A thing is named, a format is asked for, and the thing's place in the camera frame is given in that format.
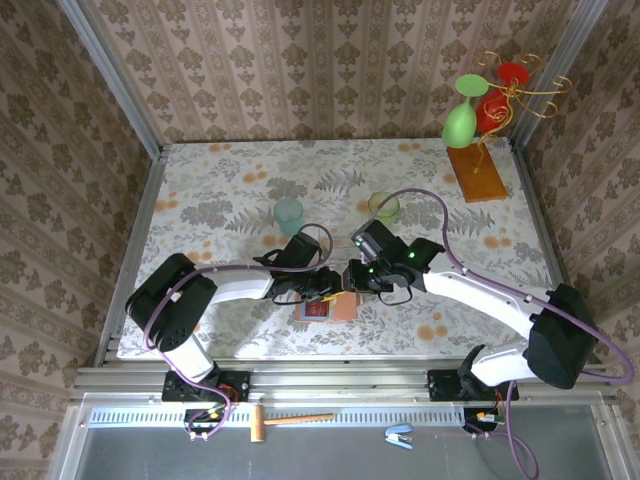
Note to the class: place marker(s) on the red credit card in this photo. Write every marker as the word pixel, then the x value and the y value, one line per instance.
pixel 317 310

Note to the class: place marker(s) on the tan leather card holder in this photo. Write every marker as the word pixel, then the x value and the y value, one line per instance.
pixel 345 310

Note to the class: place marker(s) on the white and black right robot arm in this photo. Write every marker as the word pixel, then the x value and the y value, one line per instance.
pixel 480 300

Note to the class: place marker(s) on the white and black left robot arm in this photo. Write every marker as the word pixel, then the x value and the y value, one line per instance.
pixel 240 287

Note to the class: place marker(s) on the green plastic cup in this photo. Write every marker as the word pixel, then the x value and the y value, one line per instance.
pixel 387 210

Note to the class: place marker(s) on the teal plastic cup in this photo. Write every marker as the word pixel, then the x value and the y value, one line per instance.
pixel 287 215

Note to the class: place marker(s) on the slotted metal strip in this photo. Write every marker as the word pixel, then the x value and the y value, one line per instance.
pixel 370 416

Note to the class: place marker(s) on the blue stapler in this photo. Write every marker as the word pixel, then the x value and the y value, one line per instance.
pixel 400 432

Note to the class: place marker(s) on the wooden mallet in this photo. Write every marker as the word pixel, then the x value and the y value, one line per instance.
pixel 258 425

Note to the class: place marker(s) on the green wine glass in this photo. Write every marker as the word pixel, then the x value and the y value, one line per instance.
pixel 460 127

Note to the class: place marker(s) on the grey metal shelf sheet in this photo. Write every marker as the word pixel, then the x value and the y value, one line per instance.
pixel 325 460

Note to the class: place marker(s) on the red wine glass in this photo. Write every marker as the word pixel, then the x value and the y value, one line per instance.
pixel 487 117

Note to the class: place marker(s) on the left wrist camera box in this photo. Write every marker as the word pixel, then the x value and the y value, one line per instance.
pixel 300 252

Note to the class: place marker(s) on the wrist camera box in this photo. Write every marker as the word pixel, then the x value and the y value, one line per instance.
pixel 370 240
pixel 300 252

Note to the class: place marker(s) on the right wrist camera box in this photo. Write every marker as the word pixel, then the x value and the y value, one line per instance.
pixel 370 240

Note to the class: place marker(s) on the aluminium frame cross rail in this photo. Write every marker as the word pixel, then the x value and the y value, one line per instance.
pixel 340 380

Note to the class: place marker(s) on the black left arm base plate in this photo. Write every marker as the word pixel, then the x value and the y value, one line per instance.
pixel 240 385

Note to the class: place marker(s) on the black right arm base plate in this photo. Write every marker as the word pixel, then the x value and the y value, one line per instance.
pixel 440 387

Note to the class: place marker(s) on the aluminium table side rail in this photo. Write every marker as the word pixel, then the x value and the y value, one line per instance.
pixel 133 250
pixel 534 200

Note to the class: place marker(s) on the aluminium upright post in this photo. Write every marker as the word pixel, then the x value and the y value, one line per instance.
pixel 579 30
pixel 113 75

